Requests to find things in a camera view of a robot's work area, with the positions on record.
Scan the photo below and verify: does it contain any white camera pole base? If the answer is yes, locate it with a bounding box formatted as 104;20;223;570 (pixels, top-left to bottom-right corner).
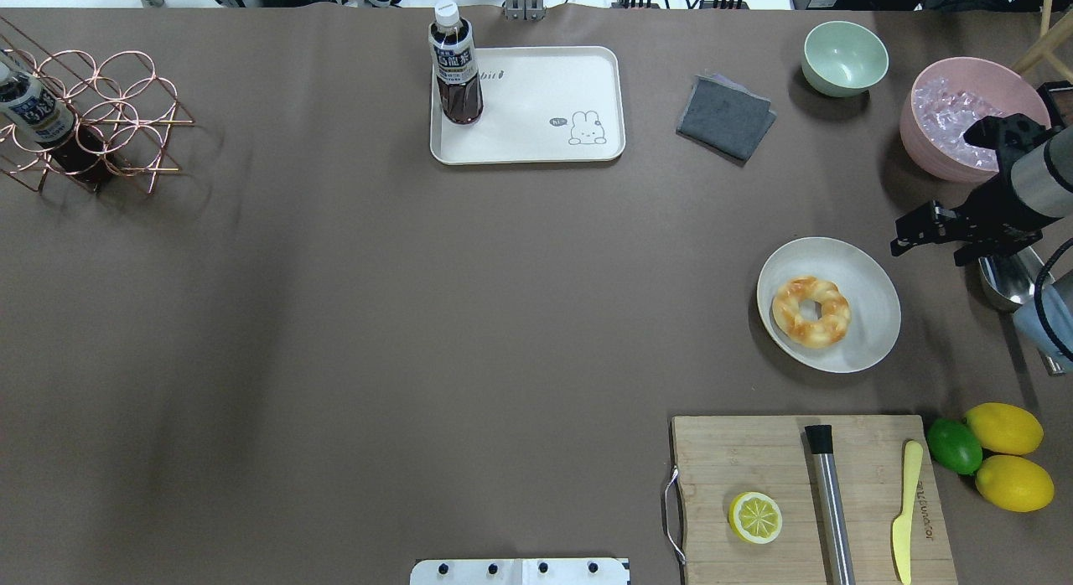
409;557;631;584

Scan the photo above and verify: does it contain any half lemon slice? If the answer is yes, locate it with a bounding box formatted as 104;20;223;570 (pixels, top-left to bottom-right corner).
727;492;783;546

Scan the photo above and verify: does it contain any upper bottle in rack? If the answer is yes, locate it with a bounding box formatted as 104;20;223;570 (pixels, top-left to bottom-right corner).
1;63;76;149

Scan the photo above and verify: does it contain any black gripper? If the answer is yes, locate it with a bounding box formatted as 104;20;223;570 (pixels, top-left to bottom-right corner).
890;178;1053;267

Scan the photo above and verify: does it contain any yellow lemon far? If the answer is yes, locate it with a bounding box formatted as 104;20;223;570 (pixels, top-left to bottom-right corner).
962;403;1044;456

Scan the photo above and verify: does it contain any yellow plastic knife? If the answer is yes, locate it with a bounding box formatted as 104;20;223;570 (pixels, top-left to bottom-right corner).
890;439;924;584

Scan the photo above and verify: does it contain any wooden cutting board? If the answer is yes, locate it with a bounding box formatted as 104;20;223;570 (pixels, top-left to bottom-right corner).
671;416;925;584

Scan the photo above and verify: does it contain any aluminium frame post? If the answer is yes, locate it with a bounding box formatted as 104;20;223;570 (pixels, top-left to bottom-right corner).
503;0;547;21

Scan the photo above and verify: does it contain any pink bowl with ice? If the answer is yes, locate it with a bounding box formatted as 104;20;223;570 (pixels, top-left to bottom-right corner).
899;57;1050;184

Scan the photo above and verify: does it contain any metal scoop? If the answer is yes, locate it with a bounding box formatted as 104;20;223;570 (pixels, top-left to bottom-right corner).
978;247;1070;375

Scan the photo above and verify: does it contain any tea bottle on tray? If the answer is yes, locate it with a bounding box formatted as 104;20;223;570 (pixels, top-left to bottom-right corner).
428;0;484;125

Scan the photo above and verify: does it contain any wooden glass tree stand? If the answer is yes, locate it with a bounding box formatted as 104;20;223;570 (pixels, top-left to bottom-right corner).
1011;0;1072;82

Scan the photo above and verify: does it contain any green lime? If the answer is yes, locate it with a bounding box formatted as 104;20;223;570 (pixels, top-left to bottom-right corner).
925;418;982;476

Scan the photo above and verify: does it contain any white round plate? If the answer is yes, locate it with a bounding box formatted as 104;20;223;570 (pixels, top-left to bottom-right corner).
756;237;901;374

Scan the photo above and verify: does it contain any cream rabbit tray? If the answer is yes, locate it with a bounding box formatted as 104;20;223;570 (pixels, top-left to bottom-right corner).
429;46;627;166

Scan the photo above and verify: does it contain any yellow lemon near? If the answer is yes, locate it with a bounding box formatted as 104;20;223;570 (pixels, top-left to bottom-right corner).
976;454;1056;513

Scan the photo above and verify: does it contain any copper wire bottle rack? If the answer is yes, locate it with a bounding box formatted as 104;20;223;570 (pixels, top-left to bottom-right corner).
3;18;196;194

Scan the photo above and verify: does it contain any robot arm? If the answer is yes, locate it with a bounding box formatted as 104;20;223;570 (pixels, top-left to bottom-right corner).
890;114;1072;318

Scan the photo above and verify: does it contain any yellow lemon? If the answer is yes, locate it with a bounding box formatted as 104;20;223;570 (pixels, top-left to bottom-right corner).
962;403;1044;456
976;454;1056;513

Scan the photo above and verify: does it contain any glazed donut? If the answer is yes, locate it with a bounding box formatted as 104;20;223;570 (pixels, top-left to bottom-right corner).
771;275;853;349

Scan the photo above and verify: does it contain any grey folded cloth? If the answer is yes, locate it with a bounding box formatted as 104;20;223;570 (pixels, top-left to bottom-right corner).
676;75;775;161

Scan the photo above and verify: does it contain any steel cylinder black cap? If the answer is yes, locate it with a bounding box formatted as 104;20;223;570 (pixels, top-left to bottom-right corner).
804;424;856;584

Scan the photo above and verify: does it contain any green bowl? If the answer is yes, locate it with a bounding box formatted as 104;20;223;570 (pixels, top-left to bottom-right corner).
802;21;890;97

